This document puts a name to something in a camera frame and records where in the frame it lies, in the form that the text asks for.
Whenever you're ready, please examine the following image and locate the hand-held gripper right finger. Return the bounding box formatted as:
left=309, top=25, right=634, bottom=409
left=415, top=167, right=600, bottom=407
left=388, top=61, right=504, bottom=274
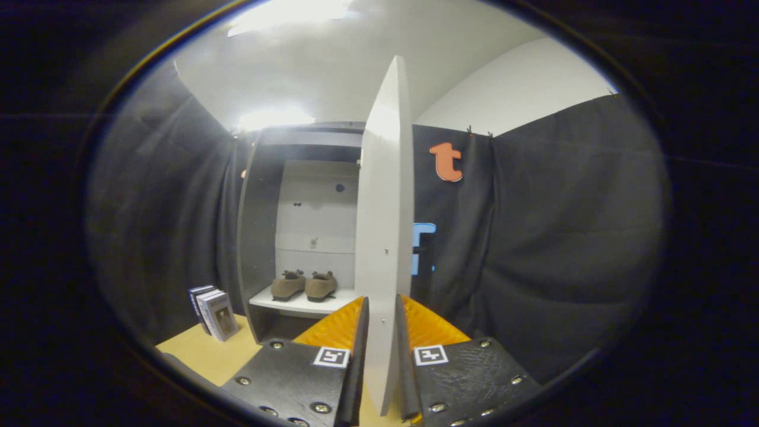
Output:
left=395, top=294, right=544, bottom=427

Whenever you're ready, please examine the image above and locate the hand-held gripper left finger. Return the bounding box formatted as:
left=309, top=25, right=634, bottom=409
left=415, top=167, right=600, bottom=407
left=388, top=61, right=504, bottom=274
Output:
left=221, top=295, right=371, bottom=427

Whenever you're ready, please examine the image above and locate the brown suede shoe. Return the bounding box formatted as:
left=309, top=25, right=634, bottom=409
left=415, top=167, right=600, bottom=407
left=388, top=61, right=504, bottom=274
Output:
left=305, top=271, right=339, bottom=303
left=271, top=270, right=307, bottom=302

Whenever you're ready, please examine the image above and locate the dark grey shoe cabinet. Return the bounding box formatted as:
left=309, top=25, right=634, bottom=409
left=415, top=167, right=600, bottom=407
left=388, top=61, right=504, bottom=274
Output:
left=236, top=122, right=365, bottom=345

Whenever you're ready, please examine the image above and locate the grey cover book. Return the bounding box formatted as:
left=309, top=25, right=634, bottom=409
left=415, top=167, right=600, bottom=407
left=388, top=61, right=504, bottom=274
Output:
left=202, top=291, right=240, bottom=342

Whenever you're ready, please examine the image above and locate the white spine book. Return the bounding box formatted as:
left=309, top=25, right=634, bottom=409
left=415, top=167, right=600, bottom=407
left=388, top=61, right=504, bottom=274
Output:
left=196, top=289, right=218, bottom=334

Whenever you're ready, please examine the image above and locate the dark blue spine book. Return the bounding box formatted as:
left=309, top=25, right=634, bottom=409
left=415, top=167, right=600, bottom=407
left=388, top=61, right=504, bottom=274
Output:
left=189, top=285, right=214, bottom=321

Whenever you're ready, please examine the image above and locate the black backdrop cloth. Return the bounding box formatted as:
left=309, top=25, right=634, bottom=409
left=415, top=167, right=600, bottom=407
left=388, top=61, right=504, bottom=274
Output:
left=86, top=59, right=671, bottom=380

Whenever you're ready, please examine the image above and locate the ceiling light strip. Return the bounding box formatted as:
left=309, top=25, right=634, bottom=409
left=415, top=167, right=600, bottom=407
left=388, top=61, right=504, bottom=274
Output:
left=228, top=0, right=356, bottom=37

